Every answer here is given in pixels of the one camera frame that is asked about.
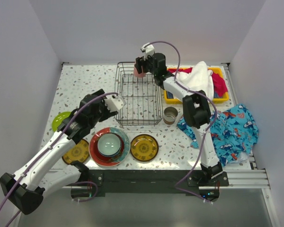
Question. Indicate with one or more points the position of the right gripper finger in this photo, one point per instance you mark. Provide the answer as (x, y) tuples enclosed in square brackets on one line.
[(148, 65), (139, 65)]

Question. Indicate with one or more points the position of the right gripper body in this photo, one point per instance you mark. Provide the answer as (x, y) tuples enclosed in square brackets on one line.
[(154, 73)]

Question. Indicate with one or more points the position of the pink cup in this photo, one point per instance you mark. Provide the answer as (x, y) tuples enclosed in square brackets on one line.
[(137, 74)]

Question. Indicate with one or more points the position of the wire dish rack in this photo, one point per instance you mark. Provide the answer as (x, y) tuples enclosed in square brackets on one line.
[(142, 96)]

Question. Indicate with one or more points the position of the metal cup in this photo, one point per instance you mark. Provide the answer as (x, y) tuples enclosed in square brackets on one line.
[(170, 115)]

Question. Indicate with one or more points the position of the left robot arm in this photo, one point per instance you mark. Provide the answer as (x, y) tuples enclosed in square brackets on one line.
[(22, 188)]

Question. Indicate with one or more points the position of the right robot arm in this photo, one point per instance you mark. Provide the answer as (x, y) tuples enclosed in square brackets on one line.
[(196, 110)]

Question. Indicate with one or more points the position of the yellow plastic bin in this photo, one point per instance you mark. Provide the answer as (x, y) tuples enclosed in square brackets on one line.
[(217, 99)]

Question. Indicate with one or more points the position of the light blue bowl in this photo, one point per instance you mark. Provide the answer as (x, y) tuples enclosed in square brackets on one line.
[(109, 144)]

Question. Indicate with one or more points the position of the red and blue plate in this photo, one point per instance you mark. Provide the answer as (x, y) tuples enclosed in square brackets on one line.
[(92, 146)]

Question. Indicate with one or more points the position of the white towel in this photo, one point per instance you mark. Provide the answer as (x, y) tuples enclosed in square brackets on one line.
[(199, 78)]

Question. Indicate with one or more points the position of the left yellow patterned plate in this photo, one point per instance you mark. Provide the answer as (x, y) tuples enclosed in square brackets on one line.
[(80, 152)]

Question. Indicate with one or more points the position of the yellow patterned plate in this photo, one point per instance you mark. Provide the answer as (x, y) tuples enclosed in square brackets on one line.
[(80, 152), (144, 148)]

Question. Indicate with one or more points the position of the red bowl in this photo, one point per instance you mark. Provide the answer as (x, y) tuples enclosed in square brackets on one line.
[(113, 158)]

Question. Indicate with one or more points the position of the right yellow patterned plate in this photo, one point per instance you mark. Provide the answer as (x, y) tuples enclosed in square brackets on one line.
[(144, 148)]

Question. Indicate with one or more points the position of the red cloth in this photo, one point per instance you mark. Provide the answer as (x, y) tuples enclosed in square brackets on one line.
[(202, 78)]

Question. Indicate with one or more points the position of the blue patterned cloth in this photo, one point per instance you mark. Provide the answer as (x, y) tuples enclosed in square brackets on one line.
[(234, 133)]

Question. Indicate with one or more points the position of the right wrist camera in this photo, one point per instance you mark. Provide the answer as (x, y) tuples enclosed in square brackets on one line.
[(148, 50)]

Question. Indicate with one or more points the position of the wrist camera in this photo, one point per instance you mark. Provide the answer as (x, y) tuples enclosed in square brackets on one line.
[(115, 104), (148, 50)]

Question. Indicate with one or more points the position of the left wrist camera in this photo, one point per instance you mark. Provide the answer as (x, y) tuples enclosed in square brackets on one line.
[(115, 104)]

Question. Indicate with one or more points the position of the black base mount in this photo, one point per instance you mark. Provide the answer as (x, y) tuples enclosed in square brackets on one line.
[(100, 182)]

